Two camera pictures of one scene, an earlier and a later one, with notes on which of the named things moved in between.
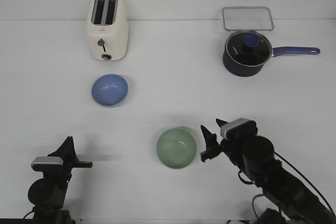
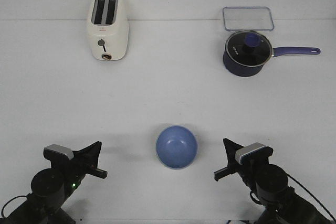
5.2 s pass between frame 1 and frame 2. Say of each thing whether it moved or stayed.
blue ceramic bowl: moved
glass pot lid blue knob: stayed
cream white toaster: stayed
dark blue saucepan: stayed
